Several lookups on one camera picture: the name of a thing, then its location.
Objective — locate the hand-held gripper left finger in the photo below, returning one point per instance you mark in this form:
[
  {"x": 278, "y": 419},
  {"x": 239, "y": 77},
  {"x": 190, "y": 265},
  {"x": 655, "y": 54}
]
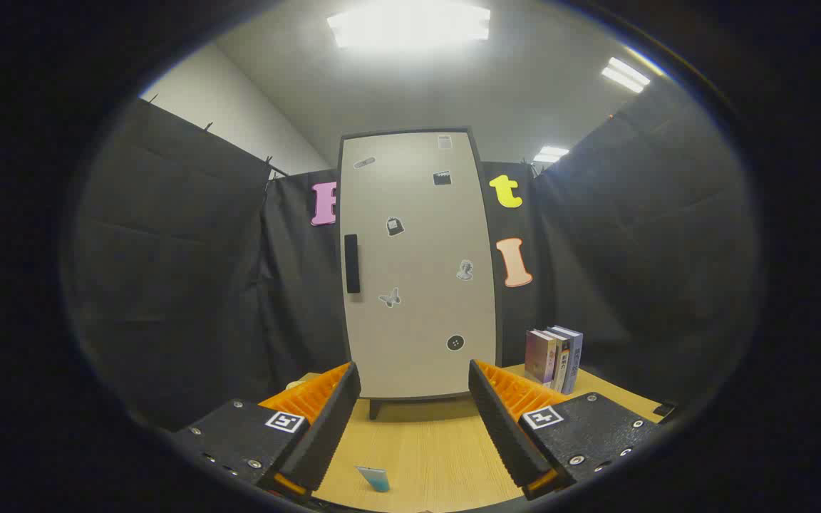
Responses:
[{"x": 325, "y": 427}]

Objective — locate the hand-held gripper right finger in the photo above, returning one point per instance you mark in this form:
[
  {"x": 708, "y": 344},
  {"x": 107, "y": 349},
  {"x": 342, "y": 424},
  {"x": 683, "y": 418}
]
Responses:
[{"x": 507, "y": 427}]

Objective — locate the white blue squeeze tube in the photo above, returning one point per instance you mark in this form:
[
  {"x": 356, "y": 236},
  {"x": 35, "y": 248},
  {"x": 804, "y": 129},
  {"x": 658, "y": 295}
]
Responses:
[{"x": 376, "y": 479}]

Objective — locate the light grey cabinet door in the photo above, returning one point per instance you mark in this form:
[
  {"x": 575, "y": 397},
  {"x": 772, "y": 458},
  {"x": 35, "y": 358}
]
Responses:
[{"x": 417, "y": 320}]

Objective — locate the yellow plush toy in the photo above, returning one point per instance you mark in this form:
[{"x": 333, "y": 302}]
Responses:
[{"x": 296, "y": 385}]

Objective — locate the dark grey cabinet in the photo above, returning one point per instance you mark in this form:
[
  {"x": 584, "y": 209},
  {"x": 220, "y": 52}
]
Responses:
[{"x": 374, "y": 407}]

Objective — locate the pink cover book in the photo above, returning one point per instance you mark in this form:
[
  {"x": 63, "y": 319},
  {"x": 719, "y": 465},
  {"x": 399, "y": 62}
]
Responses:
[{"x": 540, "y": 356}]

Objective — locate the white spine book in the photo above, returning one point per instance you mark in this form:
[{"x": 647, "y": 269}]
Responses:
[{"x": 561, "y": 363}]

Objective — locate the black backdrop cloth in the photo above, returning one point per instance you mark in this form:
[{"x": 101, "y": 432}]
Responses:
[{"x": 189, "y": 285}]

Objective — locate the small ceiling light panel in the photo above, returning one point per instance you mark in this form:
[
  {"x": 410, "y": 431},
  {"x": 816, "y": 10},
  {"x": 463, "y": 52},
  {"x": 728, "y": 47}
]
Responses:
[{"x": 551, "y": 154}]

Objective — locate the long ceiling light panel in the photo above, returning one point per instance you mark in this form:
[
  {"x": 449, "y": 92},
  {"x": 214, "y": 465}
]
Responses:
[{"x": 626, "y": 75}]

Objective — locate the large ceiling light panel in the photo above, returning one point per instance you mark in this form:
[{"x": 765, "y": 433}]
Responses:
[{"x": 410, "y": 25}]

